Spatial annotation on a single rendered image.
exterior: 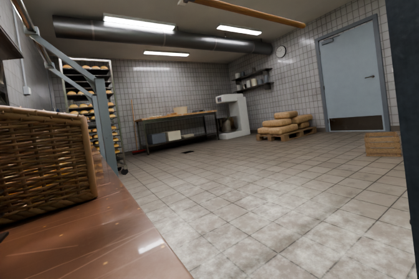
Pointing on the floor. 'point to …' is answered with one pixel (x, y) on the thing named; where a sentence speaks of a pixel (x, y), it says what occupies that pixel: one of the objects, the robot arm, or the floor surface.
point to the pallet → (287, 134)
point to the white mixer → (236, 128)
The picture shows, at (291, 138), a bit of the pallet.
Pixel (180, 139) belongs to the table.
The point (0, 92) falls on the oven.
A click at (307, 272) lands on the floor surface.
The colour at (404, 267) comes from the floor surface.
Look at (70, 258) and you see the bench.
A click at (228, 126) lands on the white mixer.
